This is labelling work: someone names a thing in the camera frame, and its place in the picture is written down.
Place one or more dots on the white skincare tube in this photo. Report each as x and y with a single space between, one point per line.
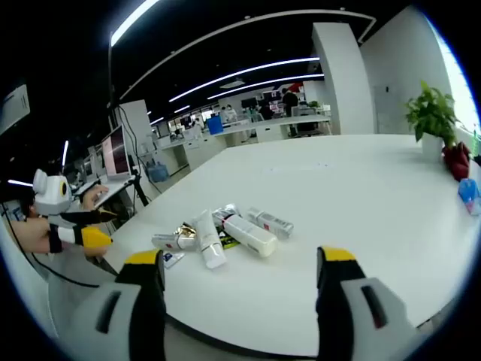
208 240

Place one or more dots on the long white counter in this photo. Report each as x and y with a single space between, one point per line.
263 126

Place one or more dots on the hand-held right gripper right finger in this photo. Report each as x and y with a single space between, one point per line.
353 319

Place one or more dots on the pink-screen monitor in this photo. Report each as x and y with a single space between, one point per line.
115 154

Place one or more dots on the small silver-capped skincare bottle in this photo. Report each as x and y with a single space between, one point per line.
270 222

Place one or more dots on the green black skincare sachet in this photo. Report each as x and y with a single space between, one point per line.
221 214

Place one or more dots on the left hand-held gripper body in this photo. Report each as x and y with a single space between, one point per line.
50 195

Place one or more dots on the small clear-capped skincare bottle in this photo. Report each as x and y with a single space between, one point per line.
165 240

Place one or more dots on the white plant pot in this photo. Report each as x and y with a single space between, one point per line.
431 146

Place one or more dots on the small blue skincare sachet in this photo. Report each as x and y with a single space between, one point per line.
173 258

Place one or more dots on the large red-collared skincare bottle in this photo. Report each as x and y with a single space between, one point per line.
250 235

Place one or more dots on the white hanging ceiling unit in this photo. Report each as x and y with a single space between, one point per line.
15 107

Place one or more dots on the gold skincare sachet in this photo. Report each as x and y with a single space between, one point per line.
186 229

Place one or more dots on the blue plastic packet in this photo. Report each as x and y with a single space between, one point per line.
469 195

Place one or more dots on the long ceiling light strip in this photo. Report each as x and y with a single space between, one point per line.
270 82
244 71

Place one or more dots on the red plant pot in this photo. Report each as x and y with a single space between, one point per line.
456 161

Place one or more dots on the blue storage bin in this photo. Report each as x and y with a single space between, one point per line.
215 125

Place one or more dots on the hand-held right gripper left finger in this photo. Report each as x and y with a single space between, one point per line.
112 323

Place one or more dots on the green potted plant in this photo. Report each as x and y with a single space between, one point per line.
430 113

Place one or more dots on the blue water jug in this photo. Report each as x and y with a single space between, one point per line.
157 173

